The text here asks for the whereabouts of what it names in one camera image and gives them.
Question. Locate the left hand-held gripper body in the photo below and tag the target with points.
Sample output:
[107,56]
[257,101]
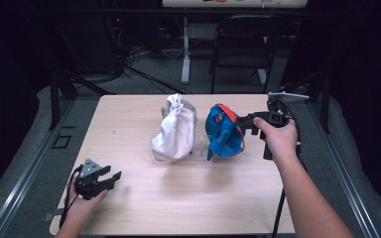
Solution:
[87,180]

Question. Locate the blue and orange cap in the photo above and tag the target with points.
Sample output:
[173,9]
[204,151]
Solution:
[223,132]

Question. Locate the clear acrylic slotted rack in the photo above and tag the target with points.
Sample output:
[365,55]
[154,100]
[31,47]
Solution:
[201,145]

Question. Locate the person's left hand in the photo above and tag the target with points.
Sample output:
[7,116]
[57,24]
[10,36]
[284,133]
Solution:
[84,205]

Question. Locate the black tape square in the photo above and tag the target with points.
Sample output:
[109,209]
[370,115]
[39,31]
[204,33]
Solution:
[62,141]

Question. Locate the grey tape strip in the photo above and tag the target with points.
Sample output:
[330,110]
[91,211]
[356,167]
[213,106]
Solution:
[53,215]

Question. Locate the person's right hand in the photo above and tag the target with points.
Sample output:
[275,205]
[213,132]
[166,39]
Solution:
[279,139]

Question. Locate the white desk leg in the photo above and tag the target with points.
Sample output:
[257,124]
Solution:
[186,53]

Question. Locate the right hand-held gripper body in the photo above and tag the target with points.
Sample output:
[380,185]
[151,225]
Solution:
[276,117]

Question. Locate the black metal stand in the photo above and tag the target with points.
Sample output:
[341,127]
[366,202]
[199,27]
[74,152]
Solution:
[61,95]
[317,95]

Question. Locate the metal floor rail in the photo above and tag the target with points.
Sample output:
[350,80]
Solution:
[20,178]
[347,172]

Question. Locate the black folding chair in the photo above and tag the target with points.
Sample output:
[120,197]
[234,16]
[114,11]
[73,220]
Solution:
[244,49]

